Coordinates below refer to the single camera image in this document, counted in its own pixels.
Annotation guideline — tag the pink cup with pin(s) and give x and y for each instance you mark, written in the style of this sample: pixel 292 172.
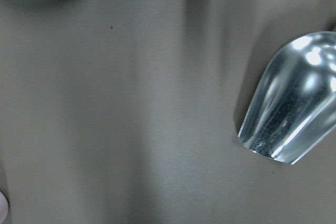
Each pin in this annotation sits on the pink cup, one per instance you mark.
pixel 4 208

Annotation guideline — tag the metal scoop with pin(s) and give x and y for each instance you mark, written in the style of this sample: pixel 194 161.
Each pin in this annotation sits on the metal scoop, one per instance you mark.
pixel 293 107

